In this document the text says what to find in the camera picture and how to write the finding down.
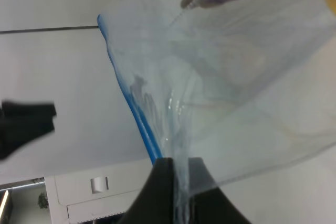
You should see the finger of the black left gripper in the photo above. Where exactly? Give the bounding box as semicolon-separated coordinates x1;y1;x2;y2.
1;100;57;159

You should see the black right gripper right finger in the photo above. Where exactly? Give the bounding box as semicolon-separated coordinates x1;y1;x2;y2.
189;157;250;224

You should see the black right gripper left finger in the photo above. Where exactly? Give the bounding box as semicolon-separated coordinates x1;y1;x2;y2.
120;158;174;224

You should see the clear blue-zip file bag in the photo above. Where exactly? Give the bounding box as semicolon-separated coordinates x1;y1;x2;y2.
97;0;335;223

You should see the white cabinet with handle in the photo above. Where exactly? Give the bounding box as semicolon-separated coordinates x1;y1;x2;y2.
45;158;152;223

